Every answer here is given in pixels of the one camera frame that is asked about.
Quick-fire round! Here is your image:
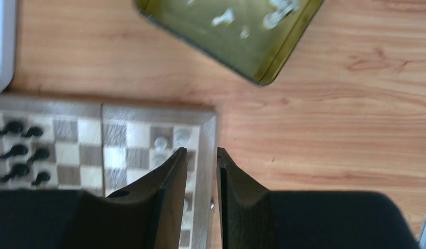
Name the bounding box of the white rack base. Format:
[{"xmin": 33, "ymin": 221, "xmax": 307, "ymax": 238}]
[{"xmin": 0, "ymin": 0, "xmax": 18, "ymax": 94}]

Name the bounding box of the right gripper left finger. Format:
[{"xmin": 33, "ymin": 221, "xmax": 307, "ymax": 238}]
[{"xmin": 107, "ymin": 147, "xmax": 188, "ymax": 248}]

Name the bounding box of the yellow metal tin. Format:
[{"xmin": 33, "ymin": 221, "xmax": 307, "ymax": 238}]
[{"xmin": 133, "ymin": 0, "xmax": 322, "ymax": 86}]

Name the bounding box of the white queen chess piece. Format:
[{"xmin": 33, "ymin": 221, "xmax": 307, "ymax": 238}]
[{"xmin": 173, "ymin": 129, "xmax": 191, "ymax": 147}]

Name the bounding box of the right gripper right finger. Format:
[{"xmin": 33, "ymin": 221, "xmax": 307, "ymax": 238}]
[{"xmin": 217, "ymin": 147, "xmax": 271, "ymax": 248}]

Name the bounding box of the wooden chess board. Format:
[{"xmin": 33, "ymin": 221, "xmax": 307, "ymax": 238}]
[{"xmin": 0, "ymin": 95, "xmax": 217, "ymax": 248}]

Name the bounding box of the white pawn chess piece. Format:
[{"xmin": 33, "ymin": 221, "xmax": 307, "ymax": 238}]
[
  {"xmin": 154, "ymin": 136, "xmax": 168, "ymax": 151},
  {"xmin": 150, "ymin": 154, "xmax": 168, "ymax": 169}
]

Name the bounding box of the pile of white chess pieces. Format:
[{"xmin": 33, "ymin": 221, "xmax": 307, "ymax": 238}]
[{"xmin": 183, "ymin": 1, "xmax": 307, "ymax": 40}]

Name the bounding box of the black chess pieces row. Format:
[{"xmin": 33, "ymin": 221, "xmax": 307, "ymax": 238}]
[{"xmin": 0, "ymin": 120, "xmax": 51, "ymax": 187}]

